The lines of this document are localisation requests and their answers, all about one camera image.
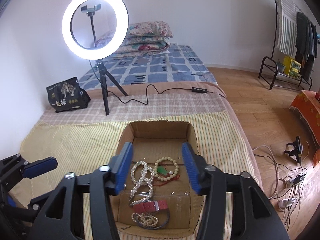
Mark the striped hanging towel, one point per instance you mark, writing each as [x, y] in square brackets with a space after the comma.
[286, 22]

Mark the blue thin bangle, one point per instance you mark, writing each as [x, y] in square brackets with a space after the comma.
[169, 216]

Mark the pink floral folded quilt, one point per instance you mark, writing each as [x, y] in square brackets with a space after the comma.
[152, 28]

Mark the small grey pot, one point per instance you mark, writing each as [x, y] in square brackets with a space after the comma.
[281, 67]

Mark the blue checked bed sheet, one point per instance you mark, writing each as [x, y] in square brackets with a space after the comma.
[162, 65]

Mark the dark grey hanging garment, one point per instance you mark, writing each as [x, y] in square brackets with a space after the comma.
[303, 35]

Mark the power strip with plugs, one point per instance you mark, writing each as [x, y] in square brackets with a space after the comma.
[297, 179]

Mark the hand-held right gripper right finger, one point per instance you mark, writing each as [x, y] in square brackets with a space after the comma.
[190, 170]

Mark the yellow striped cloth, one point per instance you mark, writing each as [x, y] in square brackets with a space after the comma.
[75, 140]

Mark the black metal clothes rack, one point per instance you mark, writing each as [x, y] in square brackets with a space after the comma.
[261, 67]

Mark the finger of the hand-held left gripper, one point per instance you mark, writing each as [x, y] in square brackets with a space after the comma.
[33, 206]
[41, 166]

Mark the beige plaid blanket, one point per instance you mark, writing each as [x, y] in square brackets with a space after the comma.
[162, 105]

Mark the orange patterned cloth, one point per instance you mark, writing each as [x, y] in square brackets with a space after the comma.
[308, 112]

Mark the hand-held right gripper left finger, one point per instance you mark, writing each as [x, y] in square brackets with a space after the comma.
[123, 170]

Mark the white floral folded quilt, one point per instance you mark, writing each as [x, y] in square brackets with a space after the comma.
[145, 46]

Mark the black tripod stand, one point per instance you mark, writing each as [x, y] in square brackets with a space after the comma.
[104, 85]

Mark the white plug adapter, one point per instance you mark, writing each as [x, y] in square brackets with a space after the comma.
[285, 202]

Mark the cardboard box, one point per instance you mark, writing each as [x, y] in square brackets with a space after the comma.
[160, 132]

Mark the black snack bag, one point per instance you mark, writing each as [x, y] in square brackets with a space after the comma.
[65, 95]

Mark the black device with stand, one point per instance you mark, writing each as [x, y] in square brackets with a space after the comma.
[297, 147]

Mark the yellow box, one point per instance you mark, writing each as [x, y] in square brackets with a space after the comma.
[291, 66]

